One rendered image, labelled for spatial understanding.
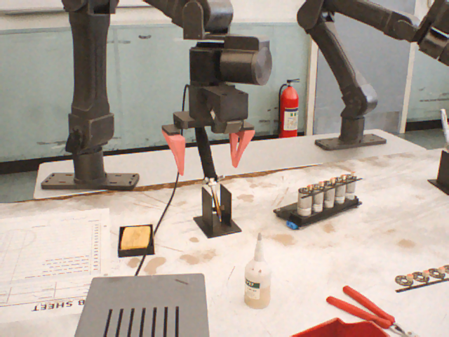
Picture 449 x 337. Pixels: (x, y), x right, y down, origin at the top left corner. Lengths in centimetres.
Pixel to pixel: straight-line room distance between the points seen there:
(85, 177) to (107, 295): 51
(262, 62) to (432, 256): 39
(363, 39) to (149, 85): 182
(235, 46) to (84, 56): 31
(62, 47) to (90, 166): 233
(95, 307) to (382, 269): 41
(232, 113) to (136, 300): 30
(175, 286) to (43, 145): 294
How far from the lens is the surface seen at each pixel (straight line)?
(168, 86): 329
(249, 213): 78
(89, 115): 85
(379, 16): 113
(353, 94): 116
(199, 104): 66
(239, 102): 61
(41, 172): 106
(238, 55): 64
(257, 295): 54
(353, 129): 119
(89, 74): 84
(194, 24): 65
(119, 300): 42
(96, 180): 92
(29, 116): 328
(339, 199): 79
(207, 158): 73
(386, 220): 81
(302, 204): 73
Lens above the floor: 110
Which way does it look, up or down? 21 degrees down
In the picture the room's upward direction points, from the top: straight up
